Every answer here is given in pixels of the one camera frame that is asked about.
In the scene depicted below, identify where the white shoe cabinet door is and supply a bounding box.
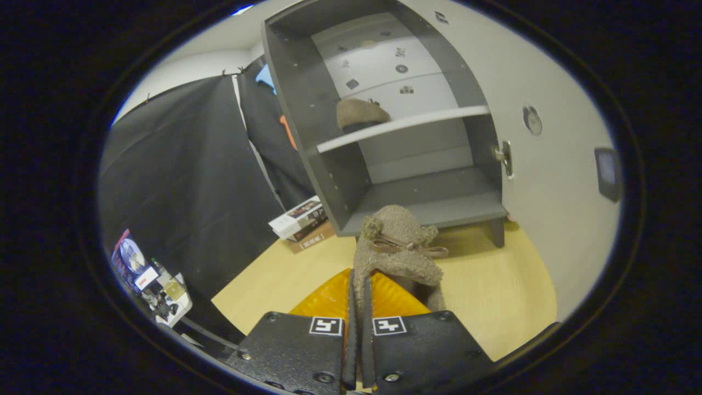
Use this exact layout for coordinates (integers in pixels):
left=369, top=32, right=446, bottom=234
left=400, top=0, right=624, bottom=322

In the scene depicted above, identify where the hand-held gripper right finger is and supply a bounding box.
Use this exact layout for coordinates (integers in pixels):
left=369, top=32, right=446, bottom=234
left=362, top=271, right=495, bottom=395

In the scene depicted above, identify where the black backdrop cloth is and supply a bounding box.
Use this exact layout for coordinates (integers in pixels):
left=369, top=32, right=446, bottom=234
left=99, top=55, right=320, bottom=332

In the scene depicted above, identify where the brown flat box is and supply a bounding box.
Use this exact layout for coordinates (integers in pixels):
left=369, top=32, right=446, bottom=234
left=287, top=221, right=337, bottom=255

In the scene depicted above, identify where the white side desk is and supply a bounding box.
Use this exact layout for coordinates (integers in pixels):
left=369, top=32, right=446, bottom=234
left=132, top=259, right=194, bottom=329

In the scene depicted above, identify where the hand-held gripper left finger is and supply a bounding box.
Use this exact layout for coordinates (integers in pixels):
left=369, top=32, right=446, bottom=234
left=227, top=268, right=357, bottom=395

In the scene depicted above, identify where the metal door hinge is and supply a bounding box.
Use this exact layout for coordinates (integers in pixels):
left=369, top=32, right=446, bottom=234
left=493, top=140, right=514, bottom=179

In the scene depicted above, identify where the grey shoe cabinet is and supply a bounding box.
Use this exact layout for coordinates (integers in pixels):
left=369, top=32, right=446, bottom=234
left=262, top=0, right=508, bottom=248

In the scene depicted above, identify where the brown fuzzy shoe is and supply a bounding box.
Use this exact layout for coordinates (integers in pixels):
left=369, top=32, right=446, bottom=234
left=351, top=205, right=450, bottom=385
left=336, top=98, right=392, bottom=133

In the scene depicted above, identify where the grey cabinet shelf board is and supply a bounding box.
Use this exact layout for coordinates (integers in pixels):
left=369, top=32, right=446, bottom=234
left=316, top=105, right=491, bottom=155

